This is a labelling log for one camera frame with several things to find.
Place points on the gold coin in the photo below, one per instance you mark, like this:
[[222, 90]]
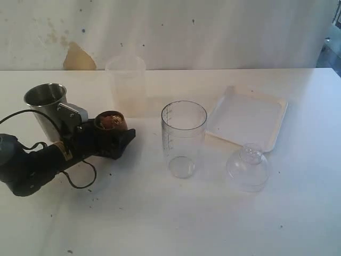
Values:
[[116, 120]]

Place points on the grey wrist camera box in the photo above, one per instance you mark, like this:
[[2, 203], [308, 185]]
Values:
[[71, 115]]

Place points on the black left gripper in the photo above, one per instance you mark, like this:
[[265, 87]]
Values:
[[87, 140]]

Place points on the translucent plastic container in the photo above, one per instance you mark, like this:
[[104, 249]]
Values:
[[126, 76]]

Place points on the clear plastic shaker cup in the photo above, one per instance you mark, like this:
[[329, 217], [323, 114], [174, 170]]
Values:
[[183, 125]]

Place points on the white rectangular tray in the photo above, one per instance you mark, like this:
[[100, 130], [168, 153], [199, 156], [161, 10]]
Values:
[[243, 115]]

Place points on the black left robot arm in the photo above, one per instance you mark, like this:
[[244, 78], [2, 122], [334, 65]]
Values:
[[25, 173]]

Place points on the stainless steel cup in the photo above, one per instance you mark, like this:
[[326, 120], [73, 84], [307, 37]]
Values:
[[45, 98]]

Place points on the small wooden block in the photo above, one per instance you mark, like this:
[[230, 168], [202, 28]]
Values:
[[105, 122]]

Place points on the brown wooden cup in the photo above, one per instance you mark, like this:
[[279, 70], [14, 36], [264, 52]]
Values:
[[121, 127]]

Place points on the clear dome shaker lid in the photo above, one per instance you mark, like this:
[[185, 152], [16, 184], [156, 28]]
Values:
[[247, 169]]

